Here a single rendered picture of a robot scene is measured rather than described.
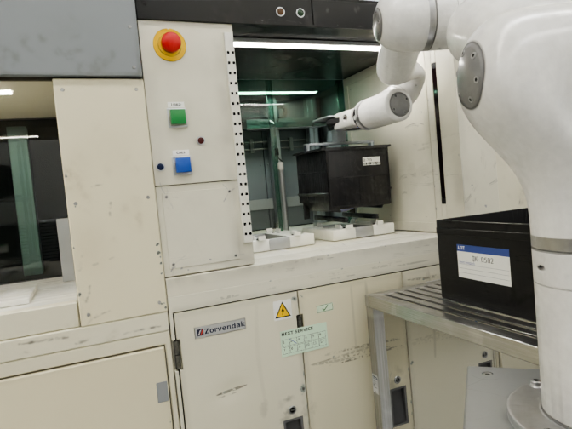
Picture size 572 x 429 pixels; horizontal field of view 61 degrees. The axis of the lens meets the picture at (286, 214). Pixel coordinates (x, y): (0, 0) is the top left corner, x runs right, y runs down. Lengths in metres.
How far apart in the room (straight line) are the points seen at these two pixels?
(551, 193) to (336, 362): 0.80
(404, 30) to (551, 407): 0.58
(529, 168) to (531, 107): 0.07
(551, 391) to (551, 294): 0.10
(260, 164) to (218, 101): 0.99
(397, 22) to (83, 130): 0.61
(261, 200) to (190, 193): 1.00
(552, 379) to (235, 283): 0.69
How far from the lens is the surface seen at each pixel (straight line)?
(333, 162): 1.39
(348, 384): 1.25
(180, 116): 1.04
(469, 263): 1.05
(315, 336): 1.17
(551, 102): 0.49
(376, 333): 1.20
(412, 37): 0.86
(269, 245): 1.31
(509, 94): 0.49
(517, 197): 1.54
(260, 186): 2.04
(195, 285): 1.05
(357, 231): 1.42
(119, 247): 1.02
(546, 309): 0.56
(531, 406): 0.63
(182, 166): 1.03
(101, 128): 1.03
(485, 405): 0.64
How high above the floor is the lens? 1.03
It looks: 3 degrees down
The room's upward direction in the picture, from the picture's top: 5 degrees counter-clockwise
